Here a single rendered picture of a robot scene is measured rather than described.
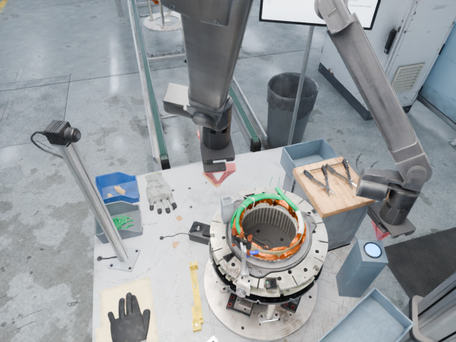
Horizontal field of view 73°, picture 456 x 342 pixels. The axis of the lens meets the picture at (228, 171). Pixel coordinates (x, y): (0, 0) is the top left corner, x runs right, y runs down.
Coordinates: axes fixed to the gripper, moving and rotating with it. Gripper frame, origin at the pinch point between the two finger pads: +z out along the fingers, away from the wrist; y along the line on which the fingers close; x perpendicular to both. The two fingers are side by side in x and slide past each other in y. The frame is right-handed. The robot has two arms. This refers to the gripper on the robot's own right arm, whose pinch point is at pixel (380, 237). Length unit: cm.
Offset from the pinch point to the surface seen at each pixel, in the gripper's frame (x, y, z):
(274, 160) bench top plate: -1, -66, 27
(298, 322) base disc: -21.7, 4.4, 30.1
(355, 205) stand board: 1.9, -13.7, 2.7
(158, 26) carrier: -35, -231, 13
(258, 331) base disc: -34.7, 3.4, 29.9
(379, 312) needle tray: -7.6, 14.6, 8.6
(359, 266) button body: -4.4, 1.5, 10.1
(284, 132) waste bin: 44, -147, 77
